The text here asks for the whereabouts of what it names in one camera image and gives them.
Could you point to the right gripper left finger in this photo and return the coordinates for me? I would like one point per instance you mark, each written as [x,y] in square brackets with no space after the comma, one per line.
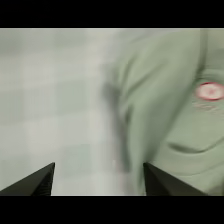
[36,183]

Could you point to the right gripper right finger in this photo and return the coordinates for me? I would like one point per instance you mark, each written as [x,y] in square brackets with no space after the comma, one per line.
[163,185]

